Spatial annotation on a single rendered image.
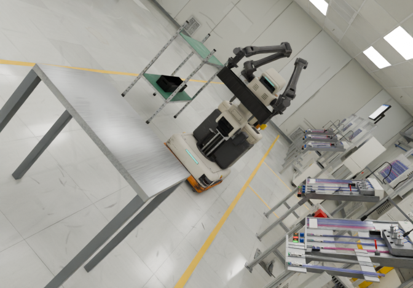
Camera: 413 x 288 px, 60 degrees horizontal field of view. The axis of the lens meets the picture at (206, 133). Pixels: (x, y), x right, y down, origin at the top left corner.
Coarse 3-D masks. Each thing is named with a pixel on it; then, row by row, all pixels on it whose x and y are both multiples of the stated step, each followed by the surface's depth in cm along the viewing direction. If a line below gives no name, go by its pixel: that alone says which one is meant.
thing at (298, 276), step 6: (312, 264) 303; (318, 264) 294; (324, 264) 287; (330, 264) 298; (294, 276) 311; (300, 276) 302; (306, 276) 293; (342, 276) 298; (288, 282) 310; (294, 282) 301; (300, 282) 292; (330, 282) 265; (348, 282) 298
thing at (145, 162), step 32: (64, 96) 140; (96, 96) 161; (0, 128) 153; (96, 128) 140; (128, 128) 161; (32, 160) 198; (128, 160) 140; (160, 160) 161; (160, 192) 144; (128, 224) 183; (96, 256) 190
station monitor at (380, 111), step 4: (384, 104) 695; (380, 108) 692; (384, 108) 665; (388, 108) 651; (376, 112) 690; (380, 112) 659; (384, 112) 654; (372, 116) 688; (376, 116) 661; (384, 116) 678
